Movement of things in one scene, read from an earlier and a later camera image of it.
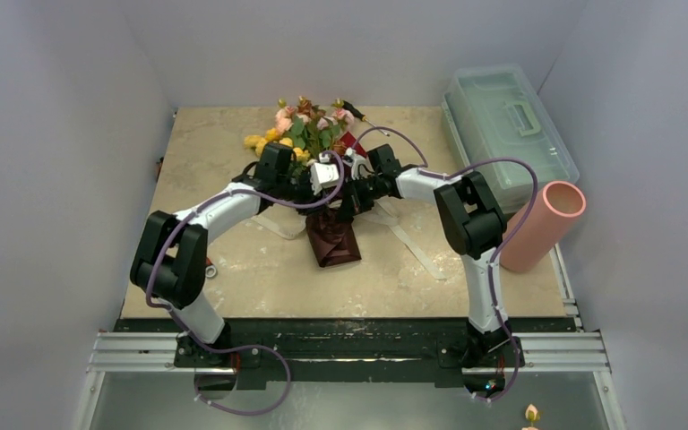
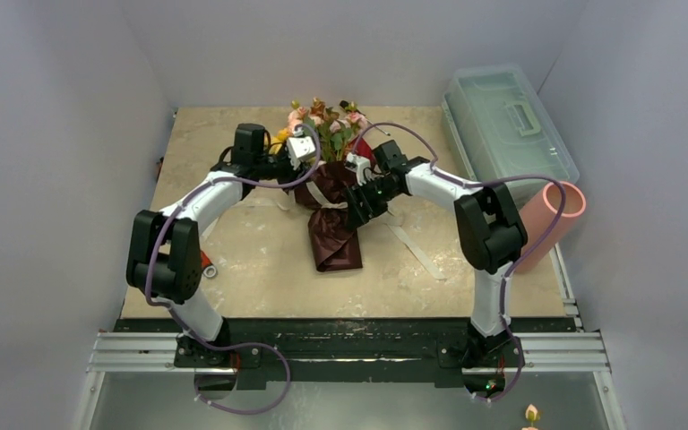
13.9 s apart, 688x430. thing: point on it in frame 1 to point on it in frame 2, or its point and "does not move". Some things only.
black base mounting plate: (253, 352) does not move
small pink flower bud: (531, 414) does not move
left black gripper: (310, 198) to (291, 174)
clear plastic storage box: (506, 133) does not move
